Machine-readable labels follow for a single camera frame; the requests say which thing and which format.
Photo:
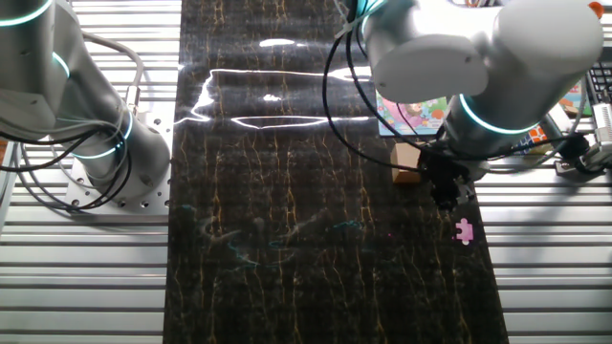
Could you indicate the pink jigsaw puzzle piece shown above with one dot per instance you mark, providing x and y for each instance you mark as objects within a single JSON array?
[{"x": 465, "y": 230}]

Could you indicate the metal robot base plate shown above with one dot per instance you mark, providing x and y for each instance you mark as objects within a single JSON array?
[{"x": 153, "y": 157}]

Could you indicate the colourful butterfly puzzle board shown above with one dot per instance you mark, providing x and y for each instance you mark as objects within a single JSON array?
[{"x": 413, "y": 117}]

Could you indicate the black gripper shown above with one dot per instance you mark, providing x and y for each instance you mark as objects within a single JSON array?
[{"x": 444, "y": 172}]

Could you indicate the orange push button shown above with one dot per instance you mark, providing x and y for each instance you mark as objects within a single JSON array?
[{"x": 596, "y": 8}]

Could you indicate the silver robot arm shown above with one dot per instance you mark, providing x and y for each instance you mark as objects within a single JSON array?
[{"x": 478, "y": 52}]

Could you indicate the black marble pattern mat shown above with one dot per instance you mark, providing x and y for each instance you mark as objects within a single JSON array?
[{"x": 311, "y": 239}]

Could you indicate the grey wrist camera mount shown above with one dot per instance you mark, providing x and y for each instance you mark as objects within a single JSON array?
[{"x": 465, "y": 191}]

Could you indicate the black computer keyboard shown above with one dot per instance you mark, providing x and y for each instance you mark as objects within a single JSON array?
[{"x": 600, "y": 81}]

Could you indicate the plain wooden block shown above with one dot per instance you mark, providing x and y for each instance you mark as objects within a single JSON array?
[{"x": 404, "y": 165}]

